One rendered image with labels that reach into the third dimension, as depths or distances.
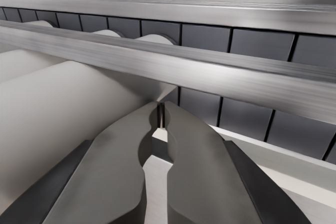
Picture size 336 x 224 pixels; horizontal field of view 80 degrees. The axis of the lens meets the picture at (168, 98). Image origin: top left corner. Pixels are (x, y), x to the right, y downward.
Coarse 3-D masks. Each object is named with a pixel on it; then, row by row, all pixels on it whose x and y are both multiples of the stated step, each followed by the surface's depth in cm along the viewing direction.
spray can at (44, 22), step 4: (40, 20) 23; (44, 20) 23; (48, 20) 23; (36, 24) 21; (40, 24) 22; (44, 24) 22; (48, 24) 22; (52, 24) 23; (0, 44) 18; (4, 44) 18; (8, 44) 19; (0, 48) 18; (4, 48) 18; (8, 48) 19; (12, 48) 19; (16, 48) 19; (0, 52) 18
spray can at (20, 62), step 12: (120, 36) 18; (24, 48) 13; (0, 60) 11; (12, 60) 12; (24, 60) 12; (36, 60) 12; (48, 60) 13; (60, 60) 13; (0, 72) 11; (12, 72) 11; (24, 72) 12
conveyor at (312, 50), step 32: (128, 32) 18; (160, 32) 16; (192, 32) 15; (224, 32) 14; (256, 32) 13; (288, 32) 15; (320, 64) 12; (192, 96) 18; (224, 128) 17; (256, 128) 16; (288, 128) 14; (320, 128) 13
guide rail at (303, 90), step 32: (0, 32) 13; (32, 32) 11; (64, 32) 11; (96, 64) 10; (128, 64) 8; (160, 64) 8; (192, 64) 7; (224, 64) 6; (256, 64) 6; (288, 64) 6; (224, 96) 7; (256, 96) 6; (288, 96) 6; (320, 96) 5
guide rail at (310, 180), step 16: (160, 128) 16; (240, 144) 15; (256, 160) 13; (272, 160) 13; (288, 160) 13; (304, 160) 13; (272, 176) 13; (288, 176) 12; (304, 176) 12; (320, 176) 12; (304, 192) 12; (320, 192) 12
